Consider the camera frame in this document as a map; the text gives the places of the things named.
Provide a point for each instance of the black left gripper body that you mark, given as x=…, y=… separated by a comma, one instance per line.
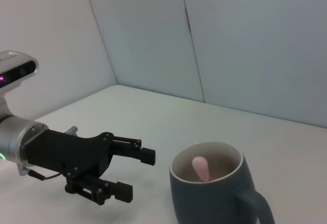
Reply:
x=69, y=155

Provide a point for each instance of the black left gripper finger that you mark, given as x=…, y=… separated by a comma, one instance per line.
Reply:
x=145, y=156
x=112, y=189

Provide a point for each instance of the grey ceramic cup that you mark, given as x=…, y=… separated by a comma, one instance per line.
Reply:
x=204, y=203

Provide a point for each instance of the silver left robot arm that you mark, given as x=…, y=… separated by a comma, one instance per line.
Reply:
x=12, y=137

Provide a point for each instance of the silver metal plug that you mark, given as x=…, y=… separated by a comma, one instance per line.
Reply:
x=71, y=130

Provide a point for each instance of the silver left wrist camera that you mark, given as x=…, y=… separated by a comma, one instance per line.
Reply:
x=15, y=70

